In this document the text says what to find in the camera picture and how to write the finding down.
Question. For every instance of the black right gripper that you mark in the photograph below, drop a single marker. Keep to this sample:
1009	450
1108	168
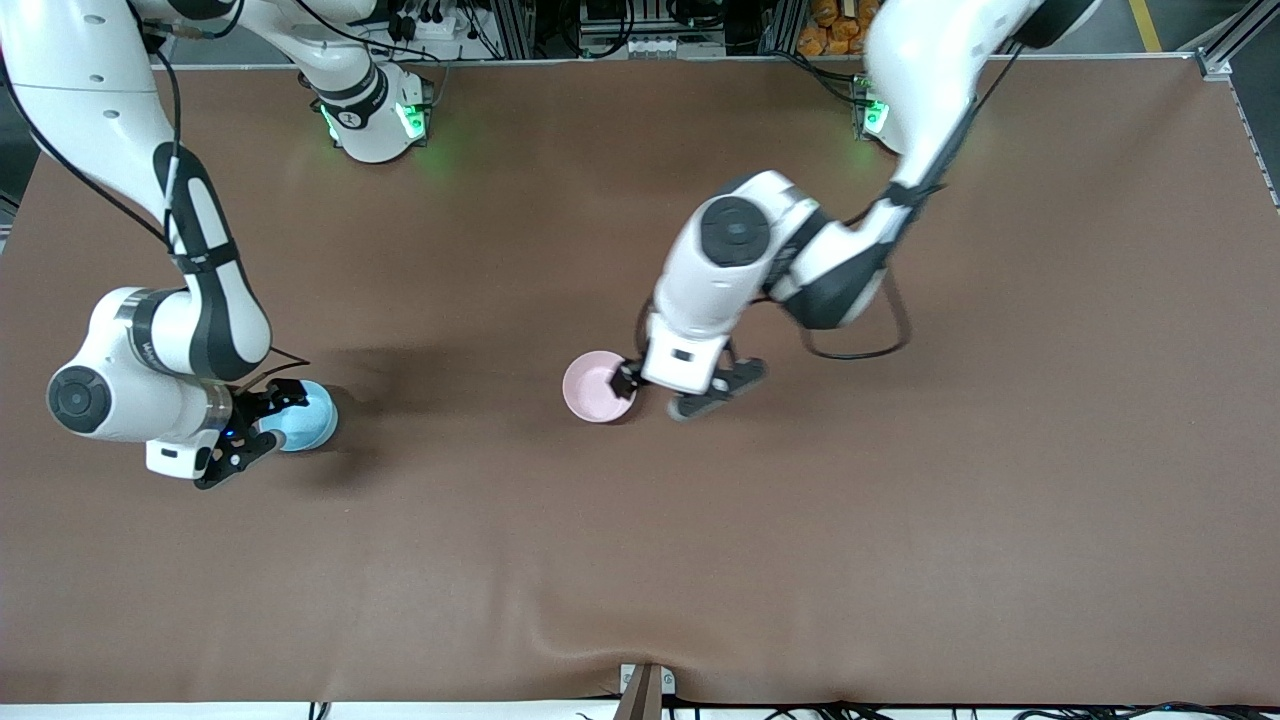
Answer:
252	408

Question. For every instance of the pink bowl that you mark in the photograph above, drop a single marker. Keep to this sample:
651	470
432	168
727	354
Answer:
597	386

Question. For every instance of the blue bowl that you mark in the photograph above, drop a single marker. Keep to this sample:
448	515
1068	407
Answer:
310	418

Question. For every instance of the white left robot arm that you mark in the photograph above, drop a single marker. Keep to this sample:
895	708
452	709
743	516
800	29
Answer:
720	260

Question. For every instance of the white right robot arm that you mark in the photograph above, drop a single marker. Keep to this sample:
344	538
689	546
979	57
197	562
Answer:
200	320

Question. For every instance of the brown table mat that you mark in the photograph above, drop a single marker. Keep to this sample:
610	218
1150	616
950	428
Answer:
640	560

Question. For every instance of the pile of orange packets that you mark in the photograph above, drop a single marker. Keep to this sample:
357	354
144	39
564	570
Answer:
835	28

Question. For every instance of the white power strip with plugs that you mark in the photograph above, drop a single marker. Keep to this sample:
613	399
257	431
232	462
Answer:
425	25

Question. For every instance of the metal bracket with brown post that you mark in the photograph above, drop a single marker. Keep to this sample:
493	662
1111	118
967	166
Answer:
646	690

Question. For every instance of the aluminium frame post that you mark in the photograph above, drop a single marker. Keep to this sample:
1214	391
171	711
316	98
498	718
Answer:
1235	40

